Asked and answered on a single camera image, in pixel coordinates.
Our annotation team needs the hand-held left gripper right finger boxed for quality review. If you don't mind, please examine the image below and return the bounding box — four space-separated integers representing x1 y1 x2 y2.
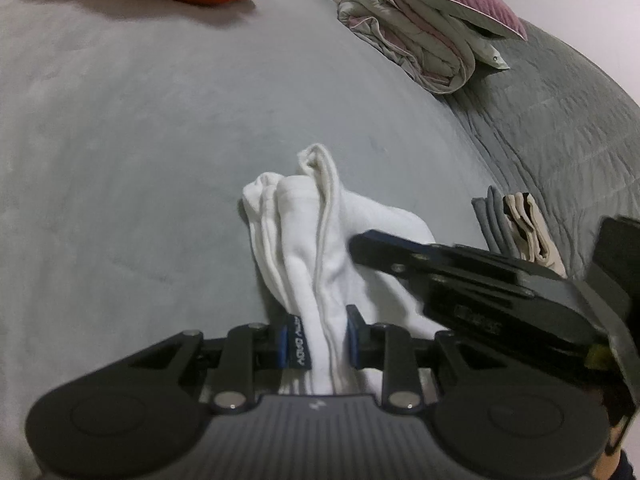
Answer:
345 305 521 415

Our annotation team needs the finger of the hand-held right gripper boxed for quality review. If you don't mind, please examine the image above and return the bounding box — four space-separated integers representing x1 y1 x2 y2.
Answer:
348 229 534 302

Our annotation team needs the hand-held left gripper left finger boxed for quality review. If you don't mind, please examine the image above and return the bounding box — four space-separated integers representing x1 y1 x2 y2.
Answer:
124 314 301 414

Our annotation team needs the white t-shirt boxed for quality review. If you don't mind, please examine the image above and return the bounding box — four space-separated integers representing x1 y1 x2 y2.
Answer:
241 142 451 396

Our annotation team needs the person's right hand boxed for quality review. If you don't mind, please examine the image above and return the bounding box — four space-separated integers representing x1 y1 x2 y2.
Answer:
599 392 632 466

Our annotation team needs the folded beige garment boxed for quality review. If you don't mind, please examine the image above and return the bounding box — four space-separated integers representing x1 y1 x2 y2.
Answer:
502 192 569 279

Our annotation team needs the grey quilted blanket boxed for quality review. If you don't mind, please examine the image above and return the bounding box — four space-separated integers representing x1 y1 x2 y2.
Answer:
444 17 640 281

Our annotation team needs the folded grey pink quilt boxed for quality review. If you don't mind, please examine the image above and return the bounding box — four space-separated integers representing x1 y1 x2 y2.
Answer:
335 0 481 96

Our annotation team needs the white pillow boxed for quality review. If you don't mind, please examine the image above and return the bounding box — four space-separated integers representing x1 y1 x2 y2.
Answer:
469 34 512 72

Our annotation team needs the grey bed sheet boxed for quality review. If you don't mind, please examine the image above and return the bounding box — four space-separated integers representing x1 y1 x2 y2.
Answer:
0 0 640 480

